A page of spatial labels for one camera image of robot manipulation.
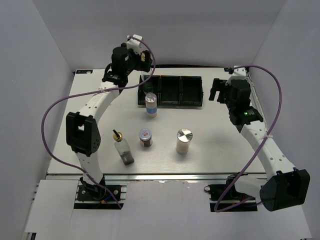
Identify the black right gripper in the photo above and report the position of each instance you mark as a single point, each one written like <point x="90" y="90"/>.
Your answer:
<point x="216" y="87"/>

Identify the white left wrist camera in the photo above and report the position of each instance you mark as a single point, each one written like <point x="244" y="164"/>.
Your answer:
<point x="134" y="43"/>

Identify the blue label spice jar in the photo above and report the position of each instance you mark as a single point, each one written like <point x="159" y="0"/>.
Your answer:
<point x="151" y="104"/>

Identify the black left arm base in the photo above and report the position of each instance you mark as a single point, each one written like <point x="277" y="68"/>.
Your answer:
<point x="93" y="197"/>

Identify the silver lid pink salt jar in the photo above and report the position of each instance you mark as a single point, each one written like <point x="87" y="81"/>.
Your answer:
<point x="184" y="138"/>

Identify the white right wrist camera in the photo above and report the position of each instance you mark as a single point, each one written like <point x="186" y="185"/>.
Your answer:
<point x="238" y="73"/>

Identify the red lid dark spice jar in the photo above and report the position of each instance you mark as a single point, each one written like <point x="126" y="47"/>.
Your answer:
<point x="145" y="136"/>

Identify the blue logo sticker left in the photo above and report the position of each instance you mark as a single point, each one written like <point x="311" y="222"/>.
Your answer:
<point x="84" y="71"/>

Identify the black three-compartment organizer tray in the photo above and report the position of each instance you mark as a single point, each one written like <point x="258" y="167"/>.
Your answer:
<point x="173" y="90"/>

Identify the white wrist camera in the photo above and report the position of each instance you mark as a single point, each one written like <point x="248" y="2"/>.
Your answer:
<point x="238" y="73"/>
<point x="134" y="43"/>

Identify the glass bottle with brown sauce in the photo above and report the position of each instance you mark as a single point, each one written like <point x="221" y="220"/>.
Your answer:
<point x="123" y="148"/>

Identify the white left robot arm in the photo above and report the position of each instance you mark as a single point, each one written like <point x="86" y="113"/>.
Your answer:
<point x="82" y="133"/>

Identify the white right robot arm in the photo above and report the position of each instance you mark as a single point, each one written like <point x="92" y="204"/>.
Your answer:
<point x="268" y="176"/>

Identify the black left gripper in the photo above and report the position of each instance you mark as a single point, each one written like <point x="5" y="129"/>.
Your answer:
<point x="143" y="66"/>

